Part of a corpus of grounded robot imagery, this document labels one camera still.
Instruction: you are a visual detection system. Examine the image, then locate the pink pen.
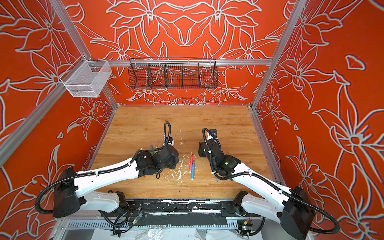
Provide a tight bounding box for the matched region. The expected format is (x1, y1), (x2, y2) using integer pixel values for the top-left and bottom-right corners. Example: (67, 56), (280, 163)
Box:
(189, 154), (194, 174)

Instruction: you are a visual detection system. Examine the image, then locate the blue pen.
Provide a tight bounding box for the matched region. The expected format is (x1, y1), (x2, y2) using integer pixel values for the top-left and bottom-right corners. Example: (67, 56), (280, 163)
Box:
(191, 161), (196, 181)

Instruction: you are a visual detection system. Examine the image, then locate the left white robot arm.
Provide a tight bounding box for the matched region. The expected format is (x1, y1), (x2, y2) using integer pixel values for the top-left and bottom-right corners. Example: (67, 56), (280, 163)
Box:
(53, 145), (179, 218)

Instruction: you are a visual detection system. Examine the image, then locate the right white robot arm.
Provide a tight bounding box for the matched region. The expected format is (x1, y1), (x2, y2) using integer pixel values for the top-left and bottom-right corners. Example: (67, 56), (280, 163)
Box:
(199, 137), (316, 240)

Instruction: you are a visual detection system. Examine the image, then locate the white mesh basket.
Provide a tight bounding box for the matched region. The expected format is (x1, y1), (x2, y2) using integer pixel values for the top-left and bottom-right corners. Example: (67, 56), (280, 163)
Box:
(60, 61), (112, 98)

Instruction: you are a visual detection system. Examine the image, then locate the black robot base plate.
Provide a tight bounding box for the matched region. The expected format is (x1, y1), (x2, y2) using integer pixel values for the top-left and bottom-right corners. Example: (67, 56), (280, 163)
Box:
(103, 197), (256, 227)

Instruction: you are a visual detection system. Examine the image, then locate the white cable duct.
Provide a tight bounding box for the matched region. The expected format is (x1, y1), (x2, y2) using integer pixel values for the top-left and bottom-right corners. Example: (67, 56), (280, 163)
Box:
(64, 219), (239, 231)

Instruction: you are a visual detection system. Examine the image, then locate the black wire basket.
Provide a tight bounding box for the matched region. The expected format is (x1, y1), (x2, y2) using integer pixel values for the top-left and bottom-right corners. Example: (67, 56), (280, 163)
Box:
(128, 63), (219, 90)

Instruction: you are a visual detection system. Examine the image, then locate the horizontal aluminium frame rail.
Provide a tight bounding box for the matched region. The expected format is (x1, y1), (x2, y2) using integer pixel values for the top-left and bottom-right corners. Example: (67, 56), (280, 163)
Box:
(87, 59), (272, 68)

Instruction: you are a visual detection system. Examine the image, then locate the left aluminium frame rail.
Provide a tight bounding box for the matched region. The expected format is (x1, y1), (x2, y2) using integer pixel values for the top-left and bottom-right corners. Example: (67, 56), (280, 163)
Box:
(1, 83), (67, 167)

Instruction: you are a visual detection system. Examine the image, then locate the left black arm cable conduit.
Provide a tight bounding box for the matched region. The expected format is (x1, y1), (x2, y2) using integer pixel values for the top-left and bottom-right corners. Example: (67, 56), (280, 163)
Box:
(34, 121), (172, 215)

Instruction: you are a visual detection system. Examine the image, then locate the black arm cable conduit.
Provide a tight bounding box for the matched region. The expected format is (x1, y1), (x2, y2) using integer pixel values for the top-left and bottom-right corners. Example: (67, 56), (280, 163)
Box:
(34, 121), (172, 215)
(202, 127), (340, 235)

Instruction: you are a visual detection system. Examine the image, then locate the right black arm cable conduit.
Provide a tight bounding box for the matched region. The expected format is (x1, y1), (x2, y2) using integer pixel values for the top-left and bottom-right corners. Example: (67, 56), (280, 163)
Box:
(202, 127), (340, 235)

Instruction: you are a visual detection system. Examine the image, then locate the right aluminium frame post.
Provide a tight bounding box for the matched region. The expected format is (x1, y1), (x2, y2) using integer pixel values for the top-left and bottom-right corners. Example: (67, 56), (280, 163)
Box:
(251, 0), (307, 111)

